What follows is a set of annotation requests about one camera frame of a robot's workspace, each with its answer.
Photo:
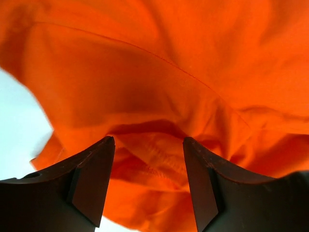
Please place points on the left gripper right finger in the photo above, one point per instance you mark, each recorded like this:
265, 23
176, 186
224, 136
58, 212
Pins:
228, 198

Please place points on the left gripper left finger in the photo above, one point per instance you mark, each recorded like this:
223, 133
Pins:
68, 196

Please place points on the orange t shirt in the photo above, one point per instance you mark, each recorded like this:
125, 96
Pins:
233, 74

